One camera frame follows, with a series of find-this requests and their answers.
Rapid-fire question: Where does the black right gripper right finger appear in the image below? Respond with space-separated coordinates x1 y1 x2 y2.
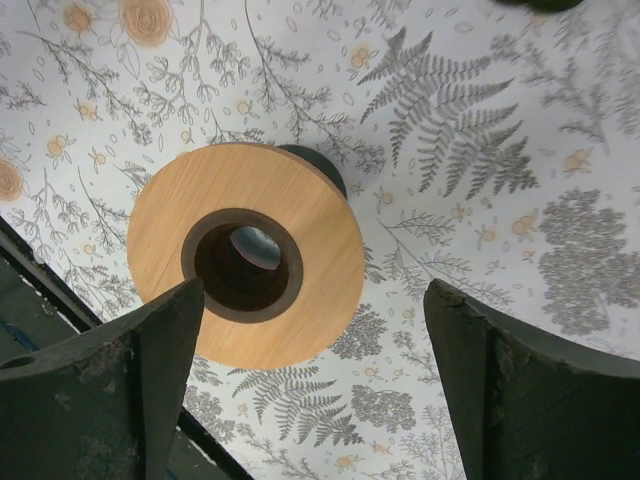
423 279 639 479

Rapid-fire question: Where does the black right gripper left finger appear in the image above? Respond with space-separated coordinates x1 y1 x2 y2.
1 278 204 479

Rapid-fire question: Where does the round bamboo dripper holder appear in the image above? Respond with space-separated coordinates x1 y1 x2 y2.
127 143 364 370

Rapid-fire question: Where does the floral patterned table mat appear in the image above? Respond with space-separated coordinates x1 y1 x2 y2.
1 1 639 479

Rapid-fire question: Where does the dark green glass jar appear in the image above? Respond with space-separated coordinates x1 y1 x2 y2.
495 0 582 13

